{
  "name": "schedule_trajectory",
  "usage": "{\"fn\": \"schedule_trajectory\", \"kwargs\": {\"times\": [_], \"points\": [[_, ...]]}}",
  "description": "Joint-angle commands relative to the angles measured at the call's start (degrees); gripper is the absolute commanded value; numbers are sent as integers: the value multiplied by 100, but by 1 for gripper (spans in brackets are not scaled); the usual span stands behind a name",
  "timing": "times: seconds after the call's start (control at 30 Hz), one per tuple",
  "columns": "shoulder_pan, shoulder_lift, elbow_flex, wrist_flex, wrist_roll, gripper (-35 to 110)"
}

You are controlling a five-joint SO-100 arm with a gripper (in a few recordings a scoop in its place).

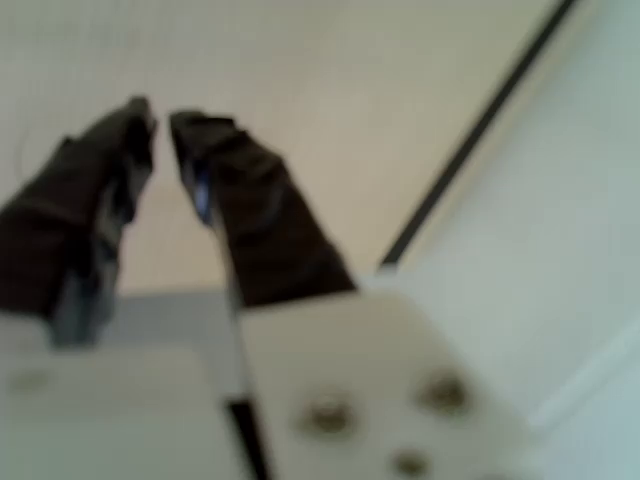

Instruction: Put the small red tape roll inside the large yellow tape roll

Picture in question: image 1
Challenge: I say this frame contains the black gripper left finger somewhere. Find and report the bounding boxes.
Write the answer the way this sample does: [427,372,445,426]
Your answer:
[0,94,158,348]

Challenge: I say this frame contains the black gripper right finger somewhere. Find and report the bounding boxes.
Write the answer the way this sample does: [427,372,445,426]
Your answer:
[168,109,358,310]

